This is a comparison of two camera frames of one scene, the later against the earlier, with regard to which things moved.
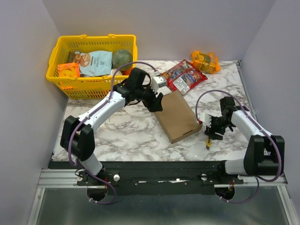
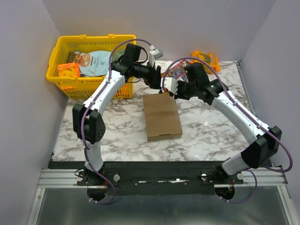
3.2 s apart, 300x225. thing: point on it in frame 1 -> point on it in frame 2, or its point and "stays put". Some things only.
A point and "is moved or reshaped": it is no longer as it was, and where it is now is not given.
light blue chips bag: (96, 63) stays put
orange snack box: (70, 70) stays put
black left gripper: (154, 104) -> (153, 77)
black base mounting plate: (156, 178) stays put
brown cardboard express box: (178, 118) is moved or reshaped
